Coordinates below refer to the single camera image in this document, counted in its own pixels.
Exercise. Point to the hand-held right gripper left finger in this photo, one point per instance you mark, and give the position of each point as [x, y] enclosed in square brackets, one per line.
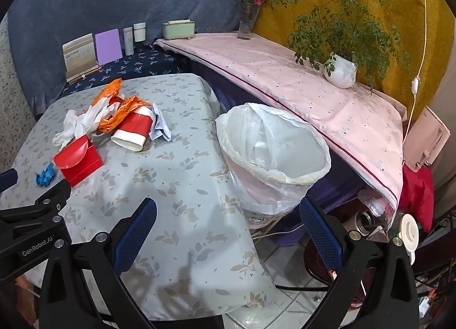
[135, 236]

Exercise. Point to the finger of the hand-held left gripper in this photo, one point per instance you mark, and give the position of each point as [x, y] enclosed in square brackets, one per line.
[9, 177]
[46, 197]

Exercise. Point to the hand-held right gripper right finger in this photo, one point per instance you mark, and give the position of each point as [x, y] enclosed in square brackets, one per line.
[320, 240]

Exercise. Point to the blue wrapper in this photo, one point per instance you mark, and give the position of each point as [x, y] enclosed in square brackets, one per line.
[44, 174]

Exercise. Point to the red gift box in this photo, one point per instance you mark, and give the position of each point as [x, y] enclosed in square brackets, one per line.
[78, 165]

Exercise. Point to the round waste bin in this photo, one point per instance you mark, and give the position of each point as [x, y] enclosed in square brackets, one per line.
[260, 190]

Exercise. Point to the white printed paper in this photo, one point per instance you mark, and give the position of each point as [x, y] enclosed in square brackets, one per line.
[162, 126]

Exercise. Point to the white plastic bin liner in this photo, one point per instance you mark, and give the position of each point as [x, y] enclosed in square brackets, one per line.
[249, 126]

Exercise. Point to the grey leaf print tablecloth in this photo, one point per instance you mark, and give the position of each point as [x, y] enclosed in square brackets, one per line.
[171, 172]

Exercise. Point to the white round lid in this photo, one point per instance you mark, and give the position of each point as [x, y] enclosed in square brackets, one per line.
[409, 233]

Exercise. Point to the red cloth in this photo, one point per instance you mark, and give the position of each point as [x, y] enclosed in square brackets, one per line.
[416, 193]

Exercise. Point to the large red paper cup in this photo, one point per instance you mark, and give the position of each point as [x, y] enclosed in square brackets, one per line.
[133, 126]

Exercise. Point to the black wrought iron stand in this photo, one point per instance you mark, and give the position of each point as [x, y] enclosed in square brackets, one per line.
[438, 229]

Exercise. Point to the orange cloth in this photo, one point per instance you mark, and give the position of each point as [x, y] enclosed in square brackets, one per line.
[108, 90]

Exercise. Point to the navy floral cloth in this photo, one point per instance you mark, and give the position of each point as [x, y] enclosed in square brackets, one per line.
[142, 65]

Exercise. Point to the purple card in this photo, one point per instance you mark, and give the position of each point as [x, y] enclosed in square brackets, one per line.
[108, 46]

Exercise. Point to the pink dotted cloth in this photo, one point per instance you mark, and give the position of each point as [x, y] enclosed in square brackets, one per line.
[285, 76]

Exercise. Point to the white ceramic plant pot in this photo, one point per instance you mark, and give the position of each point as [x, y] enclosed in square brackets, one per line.
[340, 71]

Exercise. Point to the tall white bottle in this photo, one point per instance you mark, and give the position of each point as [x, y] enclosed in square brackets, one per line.
[128, 42]

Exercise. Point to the white jar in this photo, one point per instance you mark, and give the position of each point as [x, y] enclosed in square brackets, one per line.
[140, 32]

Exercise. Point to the green tissue box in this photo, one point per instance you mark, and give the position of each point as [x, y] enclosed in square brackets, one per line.
[178, 30]

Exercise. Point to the green leafy plant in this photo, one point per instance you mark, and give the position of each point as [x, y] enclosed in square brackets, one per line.
[342, 19]

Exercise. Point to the glass vase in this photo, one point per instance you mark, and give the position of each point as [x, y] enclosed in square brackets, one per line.
[245, 28]

